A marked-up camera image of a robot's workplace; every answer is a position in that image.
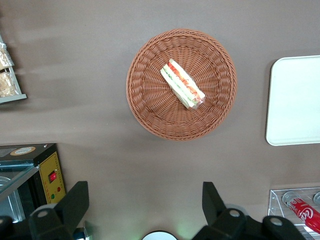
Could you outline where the steel warmer pan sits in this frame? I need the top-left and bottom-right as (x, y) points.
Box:
(0, 176), (26, 223)

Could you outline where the black food warmer machine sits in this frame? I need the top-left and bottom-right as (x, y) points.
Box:
(0, 143), (67, 224)

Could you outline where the tray of wrapped sandwiches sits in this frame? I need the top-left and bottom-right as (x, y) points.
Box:
(0, 34), (28, 105)

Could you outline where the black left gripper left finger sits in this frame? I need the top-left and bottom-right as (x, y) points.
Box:
(28, 180), (90, 240)

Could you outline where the clear bag of snacks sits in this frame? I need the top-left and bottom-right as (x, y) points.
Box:
(0, 71), (20, 98)
(0, 42), (14, 71)

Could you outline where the clear acrylic bottle rack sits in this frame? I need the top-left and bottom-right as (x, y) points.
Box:
(267, 186), (320, 240)

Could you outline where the round brown wicker basket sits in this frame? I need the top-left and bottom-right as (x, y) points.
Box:
(125, 28), (238, 142)

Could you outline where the cream rectangular plastic tray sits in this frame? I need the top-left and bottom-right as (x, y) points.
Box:
(265, 54), (320, 147)

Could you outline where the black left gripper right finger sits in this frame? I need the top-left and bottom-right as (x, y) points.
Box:
(192, 181), (248, 240)

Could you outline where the plastic sandwich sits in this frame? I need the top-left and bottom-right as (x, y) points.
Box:
(159, 58), (206, 110)

